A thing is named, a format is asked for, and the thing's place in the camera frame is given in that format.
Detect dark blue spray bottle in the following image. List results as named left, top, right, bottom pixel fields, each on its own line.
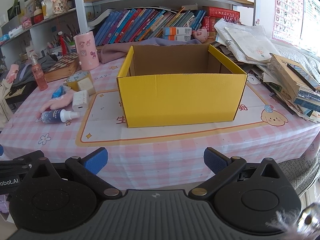
left=41, top=109, right=80, bottom=124

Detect white power adapter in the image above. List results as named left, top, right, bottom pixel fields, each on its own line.
left=72, top=90, right=89, bottom=112

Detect pink knit glove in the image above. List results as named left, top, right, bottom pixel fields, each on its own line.
left=36, top=89, right=75, bottom=119

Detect cream white block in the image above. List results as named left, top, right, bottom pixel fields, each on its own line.
left=78, top=77, right=96, bottom=96

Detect pink checkered tablecloth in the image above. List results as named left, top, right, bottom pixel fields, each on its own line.
left=1, top=58, right=319, bottom=190

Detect blue crumpled wrapper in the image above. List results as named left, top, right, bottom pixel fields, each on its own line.
left=52, top=85, right=71, bottom=99

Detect yellow tape roll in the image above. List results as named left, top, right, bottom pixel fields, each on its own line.
left=66, top=70, right=93, bottom=92

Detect pink spray bottle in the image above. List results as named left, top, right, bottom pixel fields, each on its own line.
left=30, top=55, right=48, bottom=91

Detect wooden chess box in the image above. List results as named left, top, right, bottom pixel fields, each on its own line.
left=44, top=53, right=79, bottom=83

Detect yellow cardboard box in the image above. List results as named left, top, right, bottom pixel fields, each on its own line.
left=117, top=44, right=247, bottom=128

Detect brown cardboard book stack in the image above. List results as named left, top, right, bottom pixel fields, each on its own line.
left=258, top=54, right=319, bottom=123

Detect purple pink cloth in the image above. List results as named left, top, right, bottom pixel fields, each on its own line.
left=98, top=37, right=201, bottom=64

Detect pink cylinder container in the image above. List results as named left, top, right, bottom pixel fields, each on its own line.
left=74, top=31, right=99, bottom=71

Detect pile of papers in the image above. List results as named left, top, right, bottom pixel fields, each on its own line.
left=214, top=19, right=280, bottom=65

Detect pink pig plush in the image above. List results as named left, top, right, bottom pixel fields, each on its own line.
left=192, top=27, right=209, bottom=43

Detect orange white boxes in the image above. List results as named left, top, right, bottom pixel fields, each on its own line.
left=162, top=27, right=192, bottom=42

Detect row of books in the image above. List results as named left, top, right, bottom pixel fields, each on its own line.
left=93, top=7, right=241, bottom=46

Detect red thick book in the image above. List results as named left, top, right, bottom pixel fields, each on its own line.
left=202, top=7, right=240, bottom=24

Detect white shelf unit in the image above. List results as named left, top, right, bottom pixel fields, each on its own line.
left=1, top=0, right=257, bottom=67

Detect alphabet wall poster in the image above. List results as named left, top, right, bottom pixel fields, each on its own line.
left=272, top=0, right=304, bottom=46

